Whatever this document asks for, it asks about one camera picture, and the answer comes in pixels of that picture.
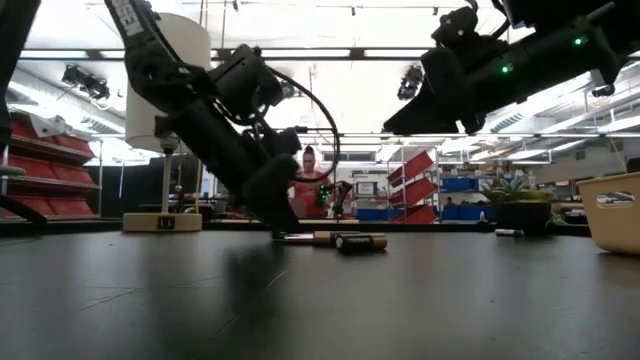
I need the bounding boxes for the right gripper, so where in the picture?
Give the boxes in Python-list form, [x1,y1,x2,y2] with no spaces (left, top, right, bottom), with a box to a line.
[382,36,557,137]

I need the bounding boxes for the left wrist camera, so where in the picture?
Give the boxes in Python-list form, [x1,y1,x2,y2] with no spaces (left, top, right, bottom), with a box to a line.
[238,126,305,160]

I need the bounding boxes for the black ceiling camera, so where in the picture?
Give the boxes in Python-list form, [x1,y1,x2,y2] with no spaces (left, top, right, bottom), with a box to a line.
[396,64,429,103]

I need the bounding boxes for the black diagonal frame strut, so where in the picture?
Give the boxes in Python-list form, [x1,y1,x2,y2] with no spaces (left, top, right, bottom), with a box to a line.
[0,193,52,227]

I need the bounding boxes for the background wooden table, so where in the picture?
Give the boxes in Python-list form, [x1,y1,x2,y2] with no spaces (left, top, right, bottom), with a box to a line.
[299,217,360,225]

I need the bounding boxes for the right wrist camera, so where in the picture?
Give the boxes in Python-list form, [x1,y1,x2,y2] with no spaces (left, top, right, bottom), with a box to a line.
[430,4,507,57]

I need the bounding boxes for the blue bin shelf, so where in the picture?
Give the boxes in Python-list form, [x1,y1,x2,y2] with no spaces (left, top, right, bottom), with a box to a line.
[438,175,484,222]

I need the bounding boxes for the tilted red bin rack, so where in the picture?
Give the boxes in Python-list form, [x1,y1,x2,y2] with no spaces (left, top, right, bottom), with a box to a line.
[387,149,440,225]

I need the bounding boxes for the potted succulent plant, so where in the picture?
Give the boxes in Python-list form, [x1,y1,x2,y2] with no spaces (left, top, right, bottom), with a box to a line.
[480,171,560,236]

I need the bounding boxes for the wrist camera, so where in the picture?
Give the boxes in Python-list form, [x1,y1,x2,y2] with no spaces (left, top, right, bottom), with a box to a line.
[238,126,305,160]
[430,4,507,57]

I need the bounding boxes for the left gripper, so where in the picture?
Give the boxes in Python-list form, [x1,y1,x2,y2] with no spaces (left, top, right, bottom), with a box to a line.
[154,101,303,237]

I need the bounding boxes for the small screen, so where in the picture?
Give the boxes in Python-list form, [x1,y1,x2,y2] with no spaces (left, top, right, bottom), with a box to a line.
[353,180,380,198]

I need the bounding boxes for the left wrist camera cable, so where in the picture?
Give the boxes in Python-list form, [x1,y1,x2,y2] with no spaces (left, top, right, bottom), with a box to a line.
[249,64,342,185]

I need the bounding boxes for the black metal frame stand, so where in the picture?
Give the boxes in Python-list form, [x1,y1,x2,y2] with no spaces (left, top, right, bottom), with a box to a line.
[292,124,339,221]

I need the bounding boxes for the person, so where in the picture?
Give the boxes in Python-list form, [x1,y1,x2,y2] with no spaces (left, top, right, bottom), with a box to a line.
[288,144,332,220]

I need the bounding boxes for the red bin shelving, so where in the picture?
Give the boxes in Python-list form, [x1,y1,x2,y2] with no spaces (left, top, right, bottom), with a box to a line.
[0,110,101,221]

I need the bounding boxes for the blue crates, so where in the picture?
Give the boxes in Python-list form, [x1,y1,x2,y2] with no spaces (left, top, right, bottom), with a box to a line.
[355,207,401,222]

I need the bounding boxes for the white shade wooden base lamp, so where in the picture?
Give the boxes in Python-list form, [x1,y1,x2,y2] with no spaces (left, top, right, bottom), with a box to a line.
[121,12,212,234]

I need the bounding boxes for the yellow plastic bin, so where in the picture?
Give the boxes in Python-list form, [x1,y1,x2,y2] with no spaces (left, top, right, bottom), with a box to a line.
[576,171,640,256]

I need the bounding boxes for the black copper AA battery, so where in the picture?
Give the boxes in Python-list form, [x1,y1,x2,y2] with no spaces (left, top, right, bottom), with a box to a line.
[313,230,362,246]
[334,233,389,254]

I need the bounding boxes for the black ceiling light rail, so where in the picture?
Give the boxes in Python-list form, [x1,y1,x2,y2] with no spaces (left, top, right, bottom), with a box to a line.
[19,46,436,62]

